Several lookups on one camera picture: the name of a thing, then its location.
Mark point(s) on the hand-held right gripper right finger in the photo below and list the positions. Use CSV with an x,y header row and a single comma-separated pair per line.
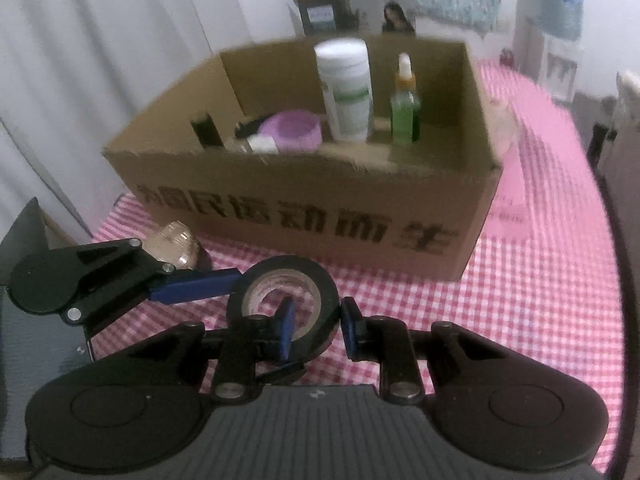
x,y
351,330

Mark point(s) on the gold lid cosmetic jar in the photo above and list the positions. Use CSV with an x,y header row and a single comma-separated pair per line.
x,y
175,245

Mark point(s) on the clear water jug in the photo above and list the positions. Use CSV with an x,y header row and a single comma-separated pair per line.
x,y
562,5

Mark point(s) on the dark grey product box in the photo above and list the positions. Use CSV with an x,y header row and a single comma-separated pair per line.
x,y
325,15

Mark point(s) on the white water dispenser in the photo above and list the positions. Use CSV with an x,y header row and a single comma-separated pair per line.
x,y
560,70

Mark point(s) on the grey sofa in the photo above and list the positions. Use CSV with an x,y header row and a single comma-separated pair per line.
x,y
612,150

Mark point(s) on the white curtain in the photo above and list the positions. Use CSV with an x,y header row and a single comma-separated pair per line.
x,y
100,60

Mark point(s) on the pink gingham tablecloth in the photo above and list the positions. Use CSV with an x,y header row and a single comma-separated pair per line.
x,y
550,260

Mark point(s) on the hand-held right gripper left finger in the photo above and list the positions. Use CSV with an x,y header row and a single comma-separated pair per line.
x,y
286,330

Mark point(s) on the black oval object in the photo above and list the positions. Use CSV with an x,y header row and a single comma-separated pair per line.
x,y
247,129

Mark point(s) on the white plush blanket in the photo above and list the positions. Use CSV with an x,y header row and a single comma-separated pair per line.
x,y
630,95

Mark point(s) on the white charger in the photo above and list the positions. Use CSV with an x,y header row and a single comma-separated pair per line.
x,y
262,145

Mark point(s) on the black tape roll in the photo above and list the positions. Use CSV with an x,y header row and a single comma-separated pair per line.
x,y
320,305

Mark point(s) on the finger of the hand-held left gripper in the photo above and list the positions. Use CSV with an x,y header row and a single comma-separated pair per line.
x,y
200,287

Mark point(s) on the printed box with portrait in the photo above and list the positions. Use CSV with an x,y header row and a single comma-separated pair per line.
x,y
395,17

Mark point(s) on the pink plastic packet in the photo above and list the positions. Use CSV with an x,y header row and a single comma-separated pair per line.
x,y
512,195

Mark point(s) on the green glass dropper bottle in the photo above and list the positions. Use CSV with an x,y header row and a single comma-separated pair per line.
x,y
405,110

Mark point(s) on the brown cardboard box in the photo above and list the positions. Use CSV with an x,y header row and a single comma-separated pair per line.
x,y
300,195

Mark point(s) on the white bottle green label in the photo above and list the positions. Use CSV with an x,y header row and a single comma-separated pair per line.
x,y
345,90

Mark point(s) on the purple plastic lid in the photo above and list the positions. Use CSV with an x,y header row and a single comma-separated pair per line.
x,y
295,132

